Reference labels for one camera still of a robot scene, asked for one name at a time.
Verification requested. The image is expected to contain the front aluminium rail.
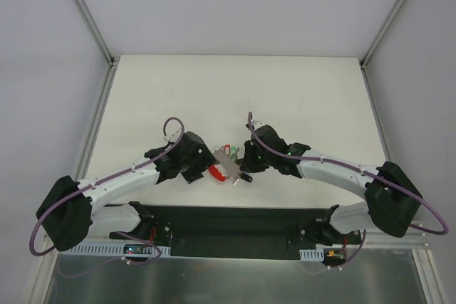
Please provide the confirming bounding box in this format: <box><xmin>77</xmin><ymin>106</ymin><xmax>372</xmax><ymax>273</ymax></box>
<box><xmin>44</xmin><ymin>212</ymin><xmax>428</xmax><ymax>250</ymax></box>

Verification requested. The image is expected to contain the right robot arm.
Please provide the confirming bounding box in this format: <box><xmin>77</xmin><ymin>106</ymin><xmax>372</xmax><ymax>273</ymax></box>
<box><xmin>241</xmin><ymin>122</ymin><xmax>421</xmax><ymax>246</ymax></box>

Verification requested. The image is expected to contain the left aluminium frame post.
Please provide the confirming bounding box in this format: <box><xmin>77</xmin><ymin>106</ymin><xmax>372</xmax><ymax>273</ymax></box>
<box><xmin>72</xmin><ymin>0</ymin><xmax>116</xmax><ymax>67</ymax></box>

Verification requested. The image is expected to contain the black key fob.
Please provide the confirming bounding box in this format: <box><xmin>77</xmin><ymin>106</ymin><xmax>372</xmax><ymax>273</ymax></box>
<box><xmin>240</xmin><ymin>173</ymin><xmax>253</xmax><ymax>183</ymax></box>

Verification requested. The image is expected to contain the left white cable duct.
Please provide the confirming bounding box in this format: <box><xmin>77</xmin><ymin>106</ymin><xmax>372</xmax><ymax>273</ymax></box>
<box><xmin>63</xmin><ymin>241</ymin><xmax>171</xmax><ymax>258</ymax></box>

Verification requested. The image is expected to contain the metal key holder red handle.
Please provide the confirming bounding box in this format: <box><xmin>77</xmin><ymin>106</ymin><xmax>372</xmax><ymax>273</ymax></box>
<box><xmin>208</xmin><ymin>150</ymin><xmax>240</xmax><ymax>185</ymax></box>

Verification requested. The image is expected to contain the white cable duct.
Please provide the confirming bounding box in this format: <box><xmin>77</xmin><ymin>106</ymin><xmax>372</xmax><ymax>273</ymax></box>
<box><xmin>299</xmin><ymin>248</ymin><xmax>325</xmax><ymax>262</ymax></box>
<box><xmin>63</xmin><ymin>241</ymin><xmax>171</xmax><ymax>258</ymax></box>

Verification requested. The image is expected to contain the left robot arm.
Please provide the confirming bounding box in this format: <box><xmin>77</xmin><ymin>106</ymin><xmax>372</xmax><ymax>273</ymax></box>
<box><xmin>36</xmin><ymin>132</ymin><xmax>217</xmax><ymax>251</ymax></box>

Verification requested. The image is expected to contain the aluminium frame post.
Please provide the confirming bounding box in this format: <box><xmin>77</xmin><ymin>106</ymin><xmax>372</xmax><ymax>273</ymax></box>
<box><xmin>360</xmin><ymin>0</ymin><xmax>408</xmax><ymax>70</ymax></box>
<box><xmin>72</xmin><ymin>0</ymin><xmax>116</xmax><ymax>67</ymax></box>

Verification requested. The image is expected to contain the right aluminium frame post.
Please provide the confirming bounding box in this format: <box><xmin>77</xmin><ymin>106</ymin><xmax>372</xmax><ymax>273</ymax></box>
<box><xmin>360</xmin><ymin>0</ymin><xmax>408</xmax><ymax>70</ymax></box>

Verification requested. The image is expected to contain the red key tag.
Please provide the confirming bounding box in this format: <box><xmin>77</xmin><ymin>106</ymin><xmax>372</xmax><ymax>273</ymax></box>
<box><xmin>220</xmin><ymin>145</ymin><xmax>230</xmax><ymax>154</ymax></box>

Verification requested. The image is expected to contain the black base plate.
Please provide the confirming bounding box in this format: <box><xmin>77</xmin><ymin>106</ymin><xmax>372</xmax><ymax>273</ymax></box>
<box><xmin>103</xmin><ymin>204</ymin><xmax>361</xmax><ymax>258</ymax></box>

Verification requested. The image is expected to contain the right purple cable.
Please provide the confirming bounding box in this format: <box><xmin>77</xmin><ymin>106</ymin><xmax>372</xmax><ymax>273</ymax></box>
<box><xmin>247</xmin><ymin>111</ymin><xmax>450</xmax><ymax>236</ymax></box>

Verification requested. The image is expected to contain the right white cable duct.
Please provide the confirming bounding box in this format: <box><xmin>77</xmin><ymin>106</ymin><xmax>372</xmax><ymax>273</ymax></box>
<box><xmin>299</xmin><ymin>248</ymin><xmax>325</xmax><ymax>262</ymax></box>

